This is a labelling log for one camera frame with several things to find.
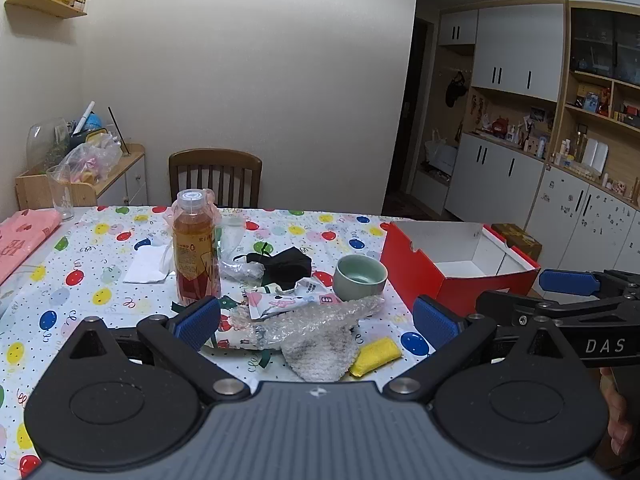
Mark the wooden side cabinet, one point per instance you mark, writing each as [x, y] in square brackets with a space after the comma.
[120, 180]

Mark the green ceramic cup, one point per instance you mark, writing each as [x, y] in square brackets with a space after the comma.
[360, 280]

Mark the drinking glass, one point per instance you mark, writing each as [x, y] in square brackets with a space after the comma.
[61, 195]

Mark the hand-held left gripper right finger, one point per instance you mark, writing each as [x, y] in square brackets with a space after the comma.
[435, 324]

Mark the filled clear plastic bag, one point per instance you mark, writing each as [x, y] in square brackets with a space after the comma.
[92, 160]

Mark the pink printed cloth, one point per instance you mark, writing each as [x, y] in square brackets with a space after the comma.
[25, 235]

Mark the red shoe box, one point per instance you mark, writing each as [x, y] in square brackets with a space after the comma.
[415, 270]

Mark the black hanging bag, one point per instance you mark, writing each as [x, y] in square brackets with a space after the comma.
[456, 91]

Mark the tea bottle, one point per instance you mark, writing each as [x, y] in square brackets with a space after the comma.
[195, 255]

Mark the person's right hand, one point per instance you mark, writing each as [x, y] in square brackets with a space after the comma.
[617, 425]

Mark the bubble wrap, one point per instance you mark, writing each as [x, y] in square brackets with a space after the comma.
[315, 345]

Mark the clear glass dome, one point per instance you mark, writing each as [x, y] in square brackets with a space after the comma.
[45, 142]

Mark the thin black stick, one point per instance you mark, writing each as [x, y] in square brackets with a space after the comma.
[120, 132]

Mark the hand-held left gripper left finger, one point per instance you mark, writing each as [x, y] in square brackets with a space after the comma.
[197, 324]

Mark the wooden chair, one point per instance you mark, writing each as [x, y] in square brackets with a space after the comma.
[215, 160]

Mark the white tissue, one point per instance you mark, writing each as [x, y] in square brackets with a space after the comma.
[147, 265]

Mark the blue toy ball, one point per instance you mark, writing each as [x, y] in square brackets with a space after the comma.
[94, 122]

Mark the white paper roll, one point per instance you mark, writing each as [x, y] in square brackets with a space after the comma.
[84, 117]

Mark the clear plastic bag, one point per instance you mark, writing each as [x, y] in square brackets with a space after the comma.
[92, 160]
[235, 240]

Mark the yellow sponge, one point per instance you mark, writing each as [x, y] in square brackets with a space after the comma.
[375, 357]

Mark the cardboard box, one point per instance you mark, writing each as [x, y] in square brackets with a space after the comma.
[520, 240]

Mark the balloon print tablecloth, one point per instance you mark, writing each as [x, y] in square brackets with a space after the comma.
[100, 280]

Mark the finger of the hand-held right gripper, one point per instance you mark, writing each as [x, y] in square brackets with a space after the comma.
[570, 281]
[510, 310]

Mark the black face mask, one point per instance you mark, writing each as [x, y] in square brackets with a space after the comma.
[285, 265]

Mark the white wooden cabinet unit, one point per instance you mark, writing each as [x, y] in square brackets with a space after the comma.
[505, 170]

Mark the white tote bag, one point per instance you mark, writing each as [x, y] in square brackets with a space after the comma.
[441, 155]

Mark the white printed pouch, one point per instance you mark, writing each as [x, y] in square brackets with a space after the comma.
[290, 302]

